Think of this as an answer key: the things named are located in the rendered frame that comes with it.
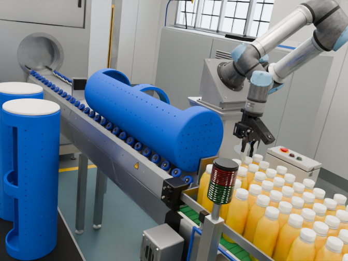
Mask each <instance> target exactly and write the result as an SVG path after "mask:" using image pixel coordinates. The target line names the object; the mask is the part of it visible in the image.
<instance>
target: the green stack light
mask: <svg viewBox="0 0 348 261"><path fill-rule="evenodd" d="M234 188H235V185H233V186H221V185H218V184H215V183H214V182H212V181H211V179H210V181H209V186H208V191H207V197H208V199H209V200H211V201H212V202H214V203H216V204H222V205H225V204H228V203H230V202H231V200H232V197H233V193H234Z"/></svg>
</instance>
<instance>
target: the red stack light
mask: <svg viewBox="0 0 348 261"><path fill-rule="evenodd" d="M237 174H238V170H236V171H224V170H221V169H218V168H217V167H215V165H214V164H213V165H212V170H211V176H210V179H211V181H212V182H214V183H215V184H218V185H221V186H233V185H235V183H236V179H237Z"/></svg>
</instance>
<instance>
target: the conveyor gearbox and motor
mask: <svg viewBox="0 0 348 261"><path fill-rule="evenodd" d="M183 245H184V239H183V238H182V237H181V236H180V235H179V234H178V233H177V232H176V231H174V230H173V229H172V228H171V227H170V226H169V225H168V224H166V223H165V224H162V225H159V226H156V227H153V228H150V229H147V230H144V231H143V233H142V241H141V249H140V257H139V258H140V261H181V257H182V252H183Z"/></svg>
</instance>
